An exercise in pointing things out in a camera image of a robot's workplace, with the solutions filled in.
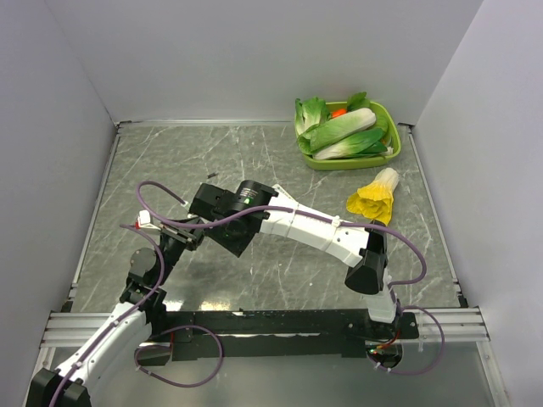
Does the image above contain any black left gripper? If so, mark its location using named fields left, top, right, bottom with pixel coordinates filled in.
left=154, top=216, right=208, bottom=285

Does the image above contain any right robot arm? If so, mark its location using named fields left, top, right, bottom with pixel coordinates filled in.
left=189, top=180, right=400, bottom=338

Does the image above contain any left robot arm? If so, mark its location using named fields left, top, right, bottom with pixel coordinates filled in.
left=26, top=218, right=203, bottom=406

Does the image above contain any white remote with buttons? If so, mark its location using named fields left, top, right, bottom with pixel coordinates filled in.
left=272, top=183, right=294, bottom=200

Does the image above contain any black base bar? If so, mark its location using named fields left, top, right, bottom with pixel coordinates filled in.
left=137, top=309, right=419, bottom=366

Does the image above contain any green toy lettuce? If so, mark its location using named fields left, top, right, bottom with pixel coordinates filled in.
left=294, top=97, right=331, bottom=137

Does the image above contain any large green toy cabbage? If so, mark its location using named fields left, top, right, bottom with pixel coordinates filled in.
left=309, top=108, right=377, bottom=153

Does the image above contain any orange toy carrot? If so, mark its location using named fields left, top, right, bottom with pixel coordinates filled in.
left=332, top=109, right=347, bottom=118

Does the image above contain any yellow toy cabbage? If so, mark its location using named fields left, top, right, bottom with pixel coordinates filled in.
left=346, top=168, right=400, bottom=226

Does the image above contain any green toy bok choy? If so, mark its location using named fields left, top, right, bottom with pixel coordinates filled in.
left=313, top=128, right=389, bottom=160

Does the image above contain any green plastic basket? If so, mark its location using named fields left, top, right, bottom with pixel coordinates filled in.
left=303, top=101, right=401, bottom=170

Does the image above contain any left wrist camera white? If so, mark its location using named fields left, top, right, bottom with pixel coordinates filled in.
left=133, top=209, right=161, bottom=235

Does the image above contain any aluminium frame rail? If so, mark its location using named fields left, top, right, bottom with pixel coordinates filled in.
left=40, top=309, right=490, bottom=348

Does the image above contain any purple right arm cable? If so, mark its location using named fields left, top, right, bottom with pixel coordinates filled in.
left=136, top=181, right=446, bottom=376

